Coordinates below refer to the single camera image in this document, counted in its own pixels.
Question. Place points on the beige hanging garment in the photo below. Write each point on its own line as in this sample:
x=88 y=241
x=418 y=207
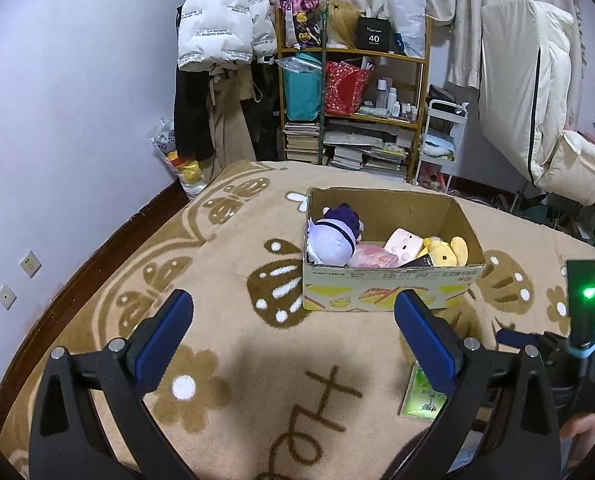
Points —
x=229 y=130

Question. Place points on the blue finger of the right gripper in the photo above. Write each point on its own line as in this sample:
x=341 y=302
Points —
x=516 y=340

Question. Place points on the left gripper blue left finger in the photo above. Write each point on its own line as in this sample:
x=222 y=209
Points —
x=67 y=439

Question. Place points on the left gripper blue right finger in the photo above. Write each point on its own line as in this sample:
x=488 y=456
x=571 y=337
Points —
x=499 y=419

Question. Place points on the dark hanging coat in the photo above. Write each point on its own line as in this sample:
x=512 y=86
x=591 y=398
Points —
x=191 y=116

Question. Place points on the black box marked 40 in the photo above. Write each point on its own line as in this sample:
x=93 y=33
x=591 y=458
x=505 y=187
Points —
x=373 y=34

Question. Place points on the plastic bag of toys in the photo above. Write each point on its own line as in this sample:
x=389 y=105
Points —
x=186 y=170

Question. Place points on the white-haired purple plush doll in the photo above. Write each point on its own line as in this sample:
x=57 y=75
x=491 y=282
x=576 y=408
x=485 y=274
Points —
x=332 y=239

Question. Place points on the yellow dog plush toy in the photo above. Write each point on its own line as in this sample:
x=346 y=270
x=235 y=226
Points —
x=443 y=253

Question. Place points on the teal gift bag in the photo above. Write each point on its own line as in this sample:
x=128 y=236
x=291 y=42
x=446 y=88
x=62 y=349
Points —
x=302 y=86

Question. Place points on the white plastic bag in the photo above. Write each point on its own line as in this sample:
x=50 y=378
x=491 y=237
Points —
x=408 y=23

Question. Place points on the purple patterned bag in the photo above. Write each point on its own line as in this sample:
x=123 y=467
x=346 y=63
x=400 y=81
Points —
x=301 y=23

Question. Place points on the red gift bag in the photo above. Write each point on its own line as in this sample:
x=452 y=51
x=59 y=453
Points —
x=345 y=84

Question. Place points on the open cardboard box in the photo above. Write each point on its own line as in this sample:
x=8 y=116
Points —
x=331 y=288

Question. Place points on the white wall socket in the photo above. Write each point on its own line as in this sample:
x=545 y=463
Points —
x=7 y=296
x=30 y=264

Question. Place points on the pink plush toy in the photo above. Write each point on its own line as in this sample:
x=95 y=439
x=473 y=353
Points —
x=371 y=256

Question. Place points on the green tissue pack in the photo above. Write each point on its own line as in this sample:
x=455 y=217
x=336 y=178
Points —
x=420 y=399

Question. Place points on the white utility cart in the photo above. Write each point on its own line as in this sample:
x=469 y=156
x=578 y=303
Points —
x=440 y=143

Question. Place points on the wooden bookshelf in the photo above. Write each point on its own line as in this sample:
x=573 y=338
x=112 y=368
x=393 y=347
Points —
x=418 y=89

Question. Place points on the person's right hand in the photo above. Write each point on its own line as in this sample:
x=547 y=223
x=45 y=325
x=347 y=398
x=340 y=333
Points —
x=580 y=428

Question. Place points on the blonde wig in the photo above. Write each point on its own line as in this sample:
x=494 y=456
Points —
x=341 y=28

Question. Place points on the stack of books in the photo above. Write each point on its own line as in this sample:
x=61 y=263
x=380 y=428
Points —
x=372 y=147

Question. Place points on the white puffer jacket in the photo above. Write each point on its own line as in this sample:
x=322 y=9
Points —
x=224 y=34

